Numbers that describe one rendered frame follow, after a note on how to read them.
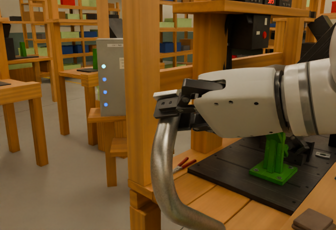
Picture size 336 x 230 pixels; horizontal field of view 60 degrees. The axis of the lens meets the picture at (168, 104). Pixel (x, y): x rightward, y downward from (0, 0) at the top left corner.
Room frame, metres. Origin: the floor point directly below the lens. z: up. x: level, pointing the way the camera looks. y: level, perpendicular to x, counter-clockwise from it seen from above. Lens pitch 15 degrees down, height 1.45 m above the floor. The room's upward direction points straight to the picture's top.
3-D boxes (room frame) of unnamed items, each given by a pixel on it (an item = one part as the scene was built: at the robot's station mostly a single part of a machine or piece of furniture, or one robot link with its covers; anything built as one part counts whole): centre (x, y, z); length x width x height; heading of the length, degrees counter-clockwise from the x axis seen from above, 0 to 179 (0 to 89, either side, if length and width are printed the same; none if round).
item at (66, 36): (8.71, 2.71, 1.12); 3.22 x 0.55 x 2.23; 144
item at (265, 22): (1.38, -0.38, 1.42); 0.17 x 0.12 x 0.15; 137
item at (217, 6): (1.50, -0.41, 1.52); 0.90 x 0.25 x 0.04; 137
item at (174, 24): (7.33, 0.00, 1.14); 2.45 x 0.55 x 2.28; 144
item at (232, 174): (1.32, -0.60, 0.89); 1.10 x 0.42 x 0.02; 137
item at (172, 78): (1.57, -0.33, 1.23); 1.30 x 0.05 x 0.09; 137
